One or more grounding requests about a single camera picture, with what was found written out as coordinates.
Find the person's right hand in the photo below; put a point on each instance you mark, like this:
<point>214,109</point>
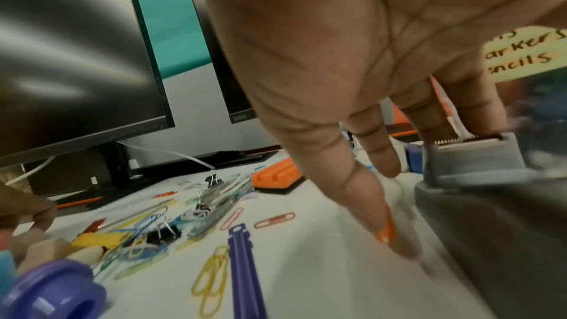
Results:
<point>332,48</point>

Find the person's left hand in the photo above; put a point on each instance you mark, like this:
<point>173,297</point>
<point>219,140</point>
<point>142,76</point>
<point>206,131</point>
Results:
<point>26,209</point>

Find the beige eraser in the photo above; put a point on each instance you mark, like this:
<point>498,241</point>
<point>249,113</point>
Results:
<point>40,251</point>

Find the blue round sharpener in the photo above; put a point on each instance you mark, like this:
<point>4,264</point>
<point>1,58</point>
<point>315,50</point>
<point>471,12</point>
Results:
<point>5,272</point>

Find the purple tape roll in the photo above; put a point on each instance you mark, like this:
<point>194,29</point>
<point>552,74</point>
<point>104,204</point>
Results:
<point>44,289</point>

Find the heap of coloured paper clips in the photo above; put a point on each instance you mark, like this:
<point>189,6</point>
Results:
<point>133,252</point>

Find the blue plastic staple remover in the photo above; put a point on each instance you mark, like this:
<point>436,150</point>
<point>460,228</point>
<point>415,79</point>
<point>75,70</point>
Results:
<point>415,158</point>

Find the orange ridged board eraser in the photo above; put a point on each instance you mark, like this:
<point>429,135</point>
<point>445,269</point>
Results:
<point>274,175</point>

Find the small black binder clip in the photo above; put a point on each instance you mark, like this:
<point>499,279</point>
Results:
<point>166,235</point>
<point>213,181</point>

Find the clear grey fastener strip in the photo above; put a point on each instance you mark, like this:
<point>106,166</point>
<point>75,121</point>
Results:
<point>208,216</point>

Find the white glue bottle orange cap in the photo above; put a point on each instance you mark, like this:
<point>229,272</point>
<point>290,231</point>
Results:
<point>384,230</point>

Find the clear plastic storage box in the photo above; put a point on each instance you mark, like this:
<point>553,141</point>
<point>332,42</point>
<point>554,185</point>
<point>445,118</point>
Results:
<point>531,107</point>

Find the purple plastic fastener strip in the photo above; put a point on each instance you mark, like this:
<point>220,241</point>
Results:
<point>243,268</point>

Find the black monitor base red stripe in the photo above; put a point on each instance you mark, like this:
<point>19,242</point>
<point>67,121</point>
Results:
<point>88,170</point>

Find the black computer monitor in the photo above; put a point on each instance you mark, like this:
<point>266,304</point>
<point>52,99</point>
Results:
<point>66,65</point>
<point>217,83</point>

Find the green cloth backdrop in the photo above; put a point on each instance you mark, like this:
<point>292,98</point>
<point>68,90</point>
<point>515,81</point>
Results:
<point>168,13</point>

